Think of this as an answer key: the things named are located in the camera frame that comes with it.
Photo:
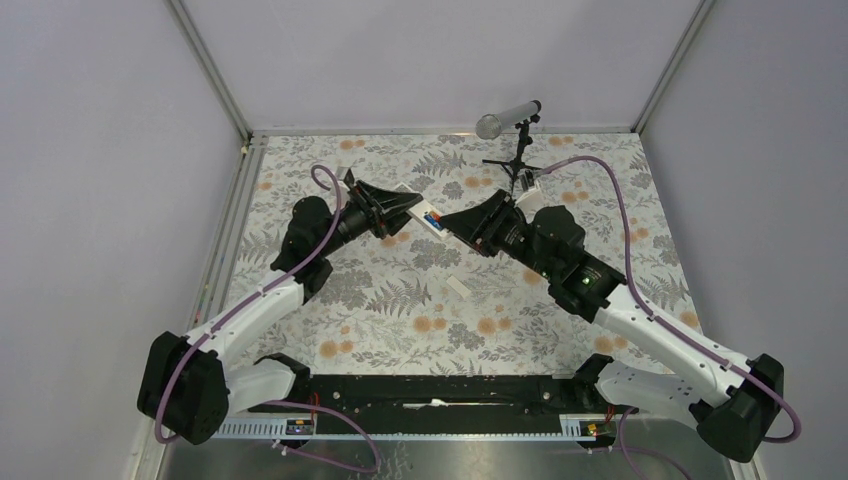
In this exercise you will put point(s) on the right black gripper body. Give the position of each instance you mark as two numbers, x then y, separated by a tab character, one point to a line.
506	232

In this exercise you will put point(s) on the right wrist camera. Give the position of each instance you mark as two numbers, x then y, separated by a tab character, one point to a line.
531	194

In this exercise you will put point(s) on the silver microphone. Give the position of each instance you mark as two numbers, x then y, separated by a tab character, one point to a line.
492	125

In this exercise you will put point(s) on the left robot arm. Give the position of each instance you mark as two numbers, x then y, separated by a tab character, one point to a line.
189	386

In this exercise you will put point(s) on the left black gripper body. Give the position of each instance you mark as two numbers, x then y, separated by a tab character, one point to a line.
365	214

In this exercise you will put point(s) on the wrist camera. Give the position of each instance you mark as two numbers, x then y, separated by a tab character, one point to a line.
531	194
346	176

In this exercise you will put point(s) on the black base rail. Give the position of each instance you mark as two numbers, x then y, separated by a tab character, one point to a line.
442	405

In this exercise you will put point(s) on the white battery cover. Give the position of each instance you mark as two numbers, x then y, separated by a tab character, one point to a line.
455	284

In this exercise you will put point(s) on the black tripod mic stand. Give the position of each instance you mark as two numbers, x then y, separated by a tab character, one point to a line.
516	165

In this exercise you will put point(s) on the floral table mat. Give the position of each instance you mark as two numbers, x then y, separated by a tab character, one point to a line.
387	309

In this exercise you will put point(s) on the white remote control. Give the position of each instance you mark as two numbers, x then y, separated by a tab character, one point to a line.
418	213

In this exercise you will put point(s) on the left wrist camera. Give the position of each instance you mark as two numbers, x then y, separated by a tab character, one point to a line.
346	176

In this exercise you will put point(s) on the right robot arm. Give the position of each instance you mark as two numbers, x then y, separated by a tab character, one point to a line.
729	399

